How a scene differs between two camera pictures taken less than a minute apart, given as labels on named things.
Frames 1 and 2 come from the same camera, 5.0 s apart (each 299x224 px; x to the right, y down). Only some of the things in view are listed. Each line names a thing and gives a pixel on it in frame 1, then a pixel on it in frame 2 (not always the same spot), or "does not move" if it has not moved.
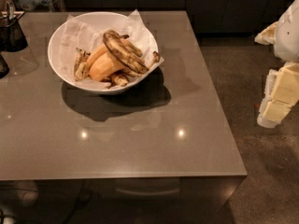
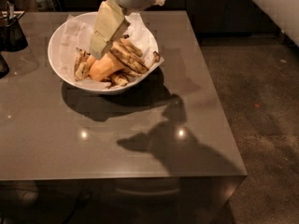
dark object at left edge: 4,67 does not move
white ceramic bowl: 99,21 → 132,57
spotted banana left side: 81,64 does not move
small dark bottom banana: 118,78 does not move
